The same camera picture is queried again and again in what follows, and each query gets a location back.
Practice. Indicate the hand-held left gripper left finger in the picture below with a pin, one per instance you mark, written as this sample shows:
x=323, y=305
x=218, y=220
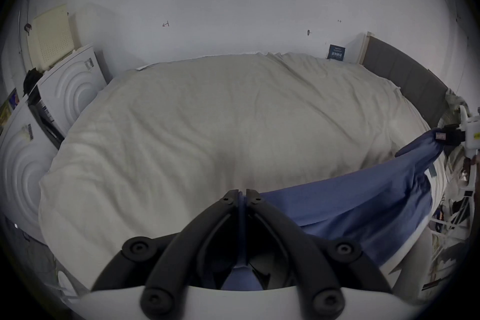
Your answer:
x=170, y=266

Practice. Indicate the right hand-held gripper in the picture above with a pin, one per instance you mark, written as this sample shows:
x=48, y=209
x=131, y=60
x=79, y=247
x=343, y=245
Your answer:
x=471, y=131

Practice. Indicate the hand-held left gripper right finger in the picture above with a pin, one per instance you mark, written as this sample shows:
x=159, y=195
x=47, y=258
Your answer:
x=300, y=254

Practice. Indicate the blue garment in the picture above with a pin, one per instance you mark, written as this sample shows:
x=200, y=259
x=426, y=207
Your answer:
x=356, y=206

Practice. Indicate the grey padded headboard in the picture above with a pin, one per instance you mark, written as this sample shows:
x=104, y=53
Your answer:
x=408, y=74

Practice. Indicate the small dark blue card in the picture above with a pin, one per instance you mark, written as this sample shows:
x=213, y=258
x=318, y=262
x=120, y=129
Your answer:
x=335, y=52

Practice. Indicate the bed with beige sheet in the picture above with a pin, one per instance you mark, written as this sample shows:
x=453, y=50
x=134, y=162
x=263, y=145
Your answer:
x=225, y=116

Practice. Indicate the cream perforated plastic panel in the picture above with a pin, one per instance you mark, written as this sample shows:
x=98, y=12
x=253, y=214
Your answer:
x=52, y=37

